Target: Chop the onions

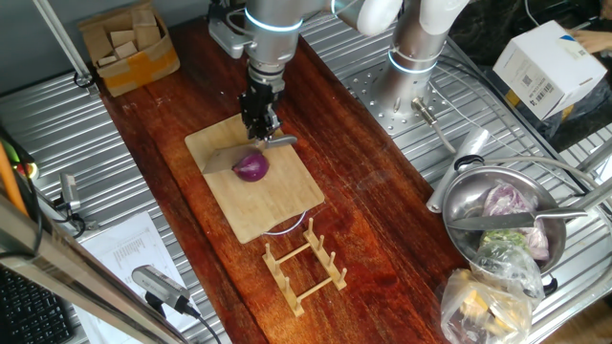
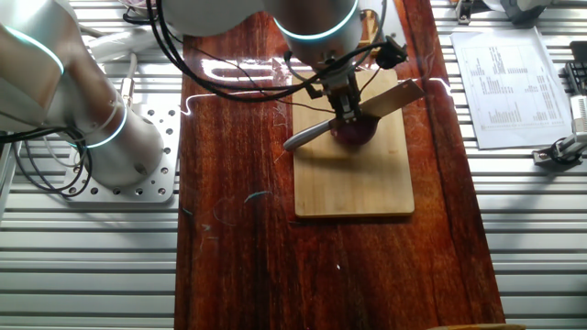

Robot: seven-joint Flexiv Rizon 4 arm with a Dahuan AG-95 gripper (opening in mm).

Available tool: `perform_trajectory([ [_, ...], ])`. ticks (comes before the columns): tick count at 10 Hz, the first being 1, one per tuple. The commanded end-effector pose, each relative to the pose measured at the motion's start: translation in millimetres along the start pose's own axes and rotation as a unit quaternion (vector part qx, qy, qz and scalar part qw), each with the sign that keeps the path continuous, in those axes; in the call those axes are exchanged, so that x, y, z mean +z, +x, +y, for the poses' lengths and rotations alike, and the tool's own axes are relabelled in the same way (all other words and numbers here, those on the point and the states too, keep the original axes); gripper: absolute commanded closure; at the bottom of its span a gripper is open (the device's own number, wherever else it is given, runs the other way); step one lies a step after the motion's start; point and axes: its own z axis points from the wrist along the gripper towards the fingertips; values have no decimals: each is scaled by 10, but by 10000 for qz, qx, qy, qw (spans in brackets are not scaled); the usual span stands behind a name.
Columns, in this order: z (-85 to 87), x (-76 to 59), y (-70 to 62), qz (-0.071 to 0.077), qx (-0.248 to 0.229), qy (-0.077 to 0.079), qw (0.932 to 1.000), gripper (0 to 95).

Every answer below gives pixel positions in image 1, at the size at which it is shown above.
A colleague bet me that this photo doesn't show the clear plastic bag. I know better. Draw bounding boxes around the clear plastic bag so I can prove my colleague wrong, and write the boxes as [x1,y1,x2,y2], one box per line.
[439,241,546,344]

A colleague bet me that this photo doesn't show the small silver camera on mount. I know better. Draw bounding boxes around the small silver camera on mount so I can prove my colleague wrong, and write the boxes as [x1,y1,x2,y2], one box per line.
[47,171,99,240]

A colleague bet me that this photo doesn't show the steel bowl with black handles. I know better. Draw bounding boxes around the steel bowl with black handles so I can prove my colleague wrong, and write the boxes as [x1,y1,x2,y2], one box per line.
[440,153,569,297]

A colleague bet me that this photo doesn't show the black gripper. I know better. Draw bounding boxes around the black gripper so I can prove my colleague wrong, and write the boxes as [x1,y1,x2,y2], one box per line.
[238,78,287,142]

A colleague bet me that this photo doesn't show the white plastic roll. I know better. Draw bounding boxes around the white plastic roll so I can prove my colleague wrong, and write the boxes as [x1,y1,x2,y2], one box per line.
[425,126,492,215]

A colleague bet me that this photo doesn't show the grey cable with metal connector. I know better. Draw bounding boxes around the grey cable with metal connector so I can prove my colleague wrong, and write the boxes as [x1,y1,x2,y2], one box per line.
[410,97,458,155]

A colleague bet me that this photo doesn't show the printed paper sheet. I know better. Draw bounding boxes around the printed paper sheet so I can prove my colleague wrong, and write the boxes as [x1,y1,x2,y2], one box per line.
[74,211,207,344]

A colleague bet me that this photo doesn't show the bamboo cutting board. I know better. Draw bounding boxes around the bamboo cutting board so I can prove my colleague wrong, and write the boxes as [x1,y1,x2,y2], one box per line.
[185,113,326,245]

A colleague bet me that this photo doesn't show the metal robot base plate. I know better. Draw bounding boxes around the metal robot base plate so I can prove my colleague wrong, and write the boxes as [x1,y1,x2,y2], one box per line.
[346,59,453,140]

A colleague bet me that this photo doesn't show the polished steel bar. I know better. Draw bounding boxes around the polished steel bar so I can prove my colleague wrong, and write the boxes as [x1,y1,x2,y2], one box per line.
[0,190,192,344]

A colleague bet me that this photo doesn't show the wooden knife rack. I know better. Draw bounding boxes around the wooden knife rack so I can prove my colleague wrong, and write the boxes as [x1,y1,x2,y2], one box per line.
[261,217,349,318]

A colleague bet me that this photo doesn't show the person's bare hand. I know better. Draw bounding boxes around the person's bare hand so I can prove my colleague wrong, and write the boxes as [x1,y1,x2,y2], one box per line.
[571,28,612,54]

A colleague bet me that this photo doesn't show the white cardboard box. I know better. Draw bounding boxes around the white cardboard box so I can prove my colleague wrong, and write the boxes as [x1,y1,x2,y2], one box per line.
[492,19,611,121]

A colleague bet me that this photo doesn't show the black keyboard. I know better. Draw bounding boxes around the black keyboard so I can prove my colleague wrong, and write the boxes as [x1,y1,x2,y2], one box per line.
[0,265,76,344]

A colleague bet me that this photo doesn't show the silver metal pole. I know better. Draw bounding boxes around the silver metal pole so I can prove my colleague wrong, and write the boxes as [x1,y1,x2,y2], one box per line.
[32,0,96,90]

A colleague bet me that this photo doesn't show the orange rod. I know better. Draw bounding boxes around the orange rod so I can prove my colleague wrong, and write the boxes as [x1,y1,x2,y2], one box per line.
[0,140,30,217]

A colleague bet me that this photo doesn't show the glossy wood-grain table mat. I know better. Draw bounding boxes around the glossy wood-grain table mat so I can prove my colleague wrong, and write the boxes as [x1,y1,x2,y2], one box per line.
[98,0,472,344]

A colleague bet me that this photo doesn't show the steel cleaver knife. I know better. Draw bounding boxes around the steel cleaver knife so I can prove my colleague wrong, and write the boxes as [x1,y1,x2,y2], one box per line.
[201,134,298,176]

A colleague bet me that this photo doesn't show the purple onion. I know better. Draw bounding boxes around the purple onion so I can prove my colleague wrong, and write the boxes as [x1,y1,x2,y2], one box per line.
[231,150,271,183]

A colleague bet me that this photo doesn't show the steel kitchen knife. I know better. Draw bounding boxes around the steel kitchen knife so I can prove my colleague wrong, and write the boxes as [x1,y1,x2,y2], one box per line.
[447,205,589,233]

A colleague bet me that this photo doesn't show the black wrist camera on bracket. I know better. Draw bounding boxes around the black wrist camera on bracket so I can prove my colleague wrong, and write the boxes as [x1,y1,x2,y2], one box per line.
[207,0,254,61]

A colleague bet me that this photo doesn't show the black plastic bag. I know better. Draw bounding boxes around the black plastic bag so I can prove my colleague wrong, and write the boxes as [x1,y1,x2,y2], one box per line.
[482,66,612,154]

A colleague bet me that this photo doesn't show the green vegetable piece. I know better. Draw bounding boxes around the green vegetable piece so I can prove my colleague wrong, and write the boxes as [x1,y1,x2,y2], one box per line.
[480,228,527,249]

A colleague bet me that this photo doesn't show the grey hose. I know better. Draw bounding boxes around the grey hose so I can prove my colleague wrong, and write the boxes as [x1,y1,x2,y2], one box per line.
[481,155,590,193]

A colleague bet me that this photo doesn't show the purple vegetable pieces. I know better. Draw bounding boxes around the purple vegetable pieces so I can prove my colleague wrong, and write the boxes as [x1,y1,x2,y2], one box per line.
[481,181,551,262]

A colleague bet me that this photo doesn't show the white thin arm cable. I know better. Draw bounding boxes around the white thin arm cable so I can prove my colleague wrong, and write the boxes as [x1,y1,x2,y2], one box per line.
[387,43,453,66]

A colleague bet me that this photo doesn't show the silver bar-shaped camera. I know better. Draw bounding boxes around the silver bar-shaped camera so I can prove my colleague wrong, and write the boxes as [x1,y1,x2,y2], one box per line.
[131,265,224,344]

